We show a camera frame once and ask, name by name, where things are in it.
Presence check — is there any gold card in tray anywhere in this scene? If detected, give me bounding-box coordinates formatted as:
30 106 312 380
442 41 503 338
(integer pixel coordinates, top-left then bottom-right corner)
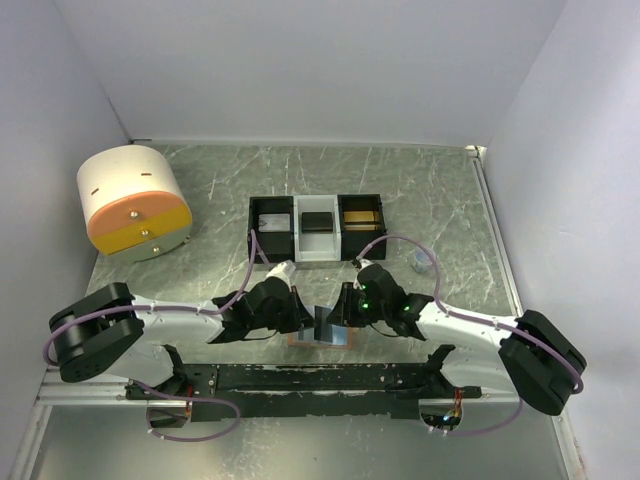
343 210 382 232

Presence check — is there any black white three-compartment tray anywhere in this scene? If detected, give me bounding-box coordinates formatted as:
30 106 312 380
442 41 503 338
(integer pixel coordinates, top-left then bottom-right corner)
247 194 387 265

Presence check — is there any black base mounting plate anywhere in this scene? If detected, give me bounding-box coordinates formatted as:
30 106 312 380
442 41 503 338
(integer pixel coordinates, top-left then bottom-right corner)
158 363 457 419

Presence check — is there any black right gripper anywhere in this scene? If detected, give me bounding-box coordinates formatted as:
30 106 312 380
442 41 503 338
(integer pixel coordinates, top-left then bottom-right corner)
326 281 389 327

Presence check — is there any black credit card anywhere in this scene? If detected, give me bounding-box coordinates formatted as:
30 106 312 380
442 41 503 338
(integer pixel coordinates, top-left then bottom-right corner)
313 306 333 344

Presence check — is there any black card in tray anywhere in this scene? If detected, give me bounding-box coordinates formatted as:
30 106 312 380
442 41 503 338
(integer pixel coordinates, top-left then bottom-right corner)
300 211 334 234

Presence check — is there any white orange drawer cabinet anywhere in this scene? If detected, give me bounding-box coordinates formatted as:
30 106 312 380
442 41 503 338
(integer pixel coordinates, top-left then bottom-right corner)
76 145 193 262

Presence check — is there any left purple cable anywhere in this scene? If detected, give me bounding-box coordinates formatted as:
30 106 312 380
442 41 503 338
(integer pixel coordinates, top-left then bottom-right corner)
43 229 281 442

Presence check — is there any small clear plastic cup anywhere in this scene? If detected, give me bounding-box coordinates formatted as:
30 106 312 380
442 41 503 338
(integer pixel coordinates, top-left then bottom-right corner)
410 247 435 274

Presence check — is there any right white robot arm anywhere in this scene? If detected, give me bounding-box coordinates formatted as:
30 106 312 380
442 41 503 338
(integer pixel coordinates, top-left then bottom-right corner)
327 263 587 416

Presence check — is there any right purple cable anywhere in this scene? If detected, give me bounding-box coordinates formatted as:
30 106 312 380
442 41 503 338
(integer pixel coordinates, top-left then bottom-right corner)
352 234 587 437

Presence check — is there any purple cable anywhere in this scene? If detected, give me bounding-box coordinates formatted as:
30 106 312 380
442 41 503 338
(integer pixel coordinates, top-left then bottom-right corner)
352 234 587 437
43 229 281 442

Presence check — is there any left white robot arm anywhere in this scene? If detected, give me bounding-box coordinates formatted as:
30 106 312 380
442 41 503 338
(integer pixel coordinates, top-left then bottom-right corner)
44 277 313 399

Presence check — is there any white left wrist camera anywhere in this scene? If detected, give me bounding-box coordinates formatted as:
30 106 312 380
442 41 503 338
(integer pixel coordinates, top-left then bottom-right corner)
266 260 296 288

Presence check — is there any white aluminium corner rail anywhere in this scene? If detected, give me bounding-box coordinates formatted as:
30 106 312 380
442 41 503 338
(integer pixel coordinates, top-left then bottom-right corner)
465 145 523 314

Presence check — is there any white card in tray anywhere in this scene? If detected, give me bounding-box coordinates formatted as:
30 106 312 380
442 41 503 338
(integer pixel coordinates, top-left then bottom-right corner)
258 213 290 233

